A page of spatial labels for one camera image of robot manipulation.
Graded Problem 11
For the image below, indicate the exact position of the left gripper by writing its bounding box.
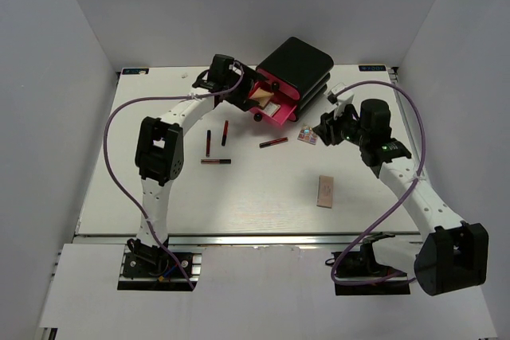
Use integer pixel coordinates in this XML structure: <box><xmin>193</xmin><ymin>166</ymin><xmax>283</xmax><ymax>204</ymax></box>
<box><xmin>223</xmin><ymin>61</ymin><xmax>267</xmax><ymax>111</ymax></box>

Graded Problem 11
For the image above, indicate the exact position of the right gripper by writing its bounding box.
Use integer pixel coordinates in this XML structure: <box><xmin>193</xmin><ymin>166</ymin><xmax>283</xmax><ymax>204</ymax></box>
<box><xmin>312</xmin><ymin>101</ymin><xmax>369</xmax><ymax>147</ymax></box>

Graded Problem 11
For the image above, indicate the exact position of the square peach compact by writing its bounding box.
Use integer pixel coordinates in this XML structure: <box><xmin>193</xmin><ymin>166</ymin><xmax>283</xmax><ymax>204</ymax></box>
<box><xmin>250</xmin><ymin>88</ymin><xmax>273</xmax><ymax>109</ymax></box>

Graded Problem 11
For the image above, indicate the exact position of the peach compact with label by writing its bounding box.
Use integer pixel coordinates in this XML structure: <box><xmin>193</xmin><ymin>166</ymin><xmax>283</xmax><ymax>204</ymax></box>
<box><xmin>263</xmin><ymin>102</ymin><xmax>281</xmax><ymax>116</ymax></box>

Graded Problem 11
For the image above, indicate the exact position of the clear eyeshadow palette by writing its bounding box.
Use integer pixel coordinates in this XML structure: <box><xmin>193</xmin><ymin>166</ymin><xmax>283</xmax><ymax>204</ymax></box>
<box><xmin>297</xmin><ymin>125</ymin><xmax>318</xmax><ymax>145</ymax></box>

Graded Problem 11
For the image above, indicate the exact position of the black pink drawer organizer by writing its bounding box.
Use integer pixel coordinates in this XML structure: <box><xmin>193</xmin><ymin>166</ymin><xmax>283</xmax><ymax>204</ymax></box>
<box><xmin>249</xmin><ymin>37</ymin><xmax>334</xmax><ymax>126</ymax></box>

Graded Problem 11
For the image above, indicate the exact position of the peach rectangular palette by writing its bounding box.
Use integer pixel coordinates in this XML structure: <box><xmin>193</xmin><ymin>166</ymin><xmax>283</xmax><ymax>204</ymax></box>
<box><xmin>316</xmin><ymin>175</ymin><xmax>334</xmax><ymax>209</ymax></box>

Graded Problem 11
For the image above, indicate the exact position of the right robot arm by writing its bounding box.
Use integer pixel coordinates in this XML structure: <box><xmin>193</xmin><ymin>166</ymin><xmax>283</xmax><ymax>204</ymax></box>
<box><xmin>313</xmin><ymin>99</ymin><xmax>488</xmax><ymax>296</ymax></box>

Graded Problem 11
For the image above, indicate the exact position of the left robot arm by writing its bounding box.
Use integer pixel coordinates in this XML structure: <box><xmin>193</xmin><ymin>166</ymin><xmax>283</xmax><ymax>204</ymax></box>
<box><xmin>135</xmin><ymin>54</ymin><xmax>265</xmax><ymax>276</ymax></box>

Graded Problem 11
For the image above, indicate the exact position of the red lip gloss upright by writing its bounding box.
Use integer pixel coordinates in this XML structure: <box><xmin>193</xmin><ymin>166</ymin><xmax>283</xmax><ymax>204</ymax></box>
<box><xmin>221</xmin><ymin>120</ymin><xmax>229</xmax><ymax>147</ymax></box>

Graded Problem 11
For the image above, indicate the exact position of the dark lip gloss vertical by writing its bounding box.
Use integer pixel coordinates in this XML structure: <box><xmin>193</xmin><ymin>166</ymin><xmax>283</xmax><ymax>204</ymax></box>
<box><xmin>206</xmin><ymin>130</ymin><xmax>212</xmax><ymax>158</ymax></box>

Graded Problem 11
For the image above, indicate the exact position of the right blue corner label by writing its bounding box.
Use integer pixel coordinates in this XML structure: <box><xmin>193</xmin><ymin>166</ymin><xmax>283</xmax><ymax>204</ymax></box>
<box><xmin>358</xmin><ymin>64</ymin><xmax>387</xmax><ymax>72</ymax></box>

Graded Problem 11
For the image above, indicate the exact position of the blue corner label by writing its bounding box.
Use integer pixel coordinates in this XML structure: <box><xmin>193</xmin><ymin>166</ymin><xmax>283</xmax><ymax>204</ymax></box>
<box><xmin>358</xmin><ymin>64</ymin><xmax>387</xmax><ymax>72</ymax></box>
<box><xmin>121</xmin><ymin>68</ymin><xmax>149</xmax><ymax>76</ymax></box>

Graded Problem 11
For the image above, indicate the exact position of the red lip gloss tube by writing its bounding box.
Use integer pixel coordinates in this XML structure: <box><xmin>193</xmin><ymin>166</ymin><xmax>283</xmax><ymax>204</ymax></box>
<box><xmin>259</xmin><ymin>137</ymin><xmax>288</xmax><ymax>149</ymax></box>

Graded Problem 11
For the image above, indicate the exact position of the horizontal lip gloss tube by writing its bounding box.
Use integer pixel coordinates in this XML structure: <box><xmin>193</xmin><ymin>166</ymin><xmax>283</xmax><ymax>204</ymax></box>
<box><xmin>200</xmin><ymin>158</ymin><xmax>232</xmax><ymax>165</ymax></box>

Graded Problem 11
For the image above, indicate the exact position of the left blue corner label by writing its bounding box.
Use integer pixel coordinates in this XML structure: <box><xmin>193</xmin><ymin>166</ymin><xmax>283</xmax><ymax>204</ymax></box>
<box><xmin>121</xmin><ymin>68</ymin><xmax>149</xmax><ymax>76</ymax></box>

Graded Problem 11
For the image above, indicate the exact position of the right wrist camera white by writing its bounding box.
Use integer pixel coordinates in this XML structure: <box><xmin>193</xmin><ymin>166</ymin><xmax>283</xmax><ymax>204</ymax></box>
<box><xmin>327</xmin><ymin>82</ymin><xmax>355</xmax><ymax>114</ymax></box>

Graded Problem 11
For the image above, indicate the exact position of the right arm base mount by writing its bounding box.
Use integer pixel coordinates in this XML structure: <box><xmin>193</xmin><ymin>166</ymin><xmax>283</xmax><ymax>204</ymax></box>
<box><xmin>335</xmin><ymin>250</ymin><xmax>410</xmax><ymax>296</ymax></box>

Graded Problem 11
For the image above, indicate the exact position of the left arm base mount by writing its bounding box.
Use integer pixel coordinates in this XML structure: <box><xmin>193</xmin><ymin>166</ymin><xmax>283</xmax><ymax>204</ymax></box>
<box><xmin>117</xmin><ymin>239</ymin><xmax>199</xmax><ymax>292</ymax></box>

